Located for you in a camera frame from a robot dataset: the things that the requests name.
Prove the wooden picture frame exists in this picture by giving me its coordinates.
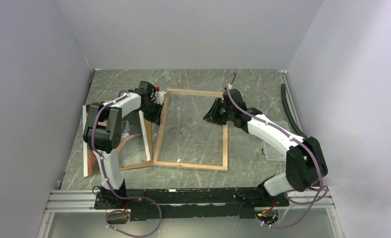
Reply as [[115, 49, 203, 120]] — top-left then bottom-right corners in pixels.
[[153, 88, 230, 172]]

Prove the glossy photo print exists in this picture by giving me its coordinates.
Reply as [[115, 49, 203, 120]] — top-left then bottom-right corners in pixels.
[[82, 104, 152, 179]]

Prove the brown backing board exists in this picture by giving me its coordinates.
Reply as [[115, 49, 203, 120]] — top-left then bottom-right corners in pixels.
[[85, 100, 155, 172]]

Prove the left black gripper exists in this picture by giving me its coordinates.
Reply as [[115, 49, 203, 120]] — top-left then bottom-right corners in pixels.
[[140, 100, 165, 126]]

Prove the clear plastic parts box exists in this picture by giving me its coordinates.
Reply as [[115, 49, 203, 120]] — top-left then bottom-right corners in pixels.
[[263, 122, 297, 163]]

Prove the black corrugated hose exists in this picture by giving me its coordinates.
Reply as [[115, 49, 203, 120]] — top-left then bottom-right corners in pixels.
[[280, 82, 309, 139]]

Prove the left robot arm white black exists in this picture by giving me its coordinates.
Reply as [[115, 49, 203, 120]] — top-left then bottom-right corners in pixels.
[[83, 81, 167, 208]]

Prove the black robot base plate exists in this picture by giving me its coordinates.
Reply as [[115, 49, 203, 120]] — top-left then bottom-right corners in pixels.
[[94, 187, 289, 221]]

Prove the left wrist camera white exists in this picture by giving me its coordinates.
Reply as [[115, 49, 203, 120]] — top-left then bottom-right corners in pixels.
[[155, 87, 168, 105]]

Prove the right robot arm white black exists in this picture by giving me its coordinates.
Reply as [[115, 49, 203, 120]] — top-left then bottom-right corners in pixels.
[[203, 89, 328, 206]]

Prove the aluminium rail frame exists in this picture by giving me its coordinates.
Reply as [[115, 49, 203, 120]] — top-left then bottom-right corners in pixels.
[[46, 72, 329, 234]]

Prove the clear acrylic sheet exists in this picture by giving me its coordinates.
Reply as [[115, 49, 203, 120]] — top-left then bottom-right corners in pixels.
[[157, 92, 227, 167]]

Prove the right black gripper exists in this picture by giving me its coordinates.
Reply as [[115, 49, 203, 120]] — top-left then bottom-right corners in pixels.
[[203, 98, 234, 125]]

